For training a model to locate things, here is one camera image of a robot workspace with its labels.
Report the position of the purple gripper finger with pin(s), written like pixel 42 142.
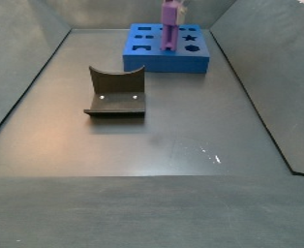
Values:
pixel 169 35

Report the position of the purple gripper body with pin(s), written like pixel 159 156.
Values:
pixel 173 12

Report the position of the blue foam shape-sorter block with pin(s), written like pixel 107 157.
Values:
pixel 142 53

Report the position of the black curved plastic bracket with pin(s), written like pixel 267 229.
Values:
pixel 118 92

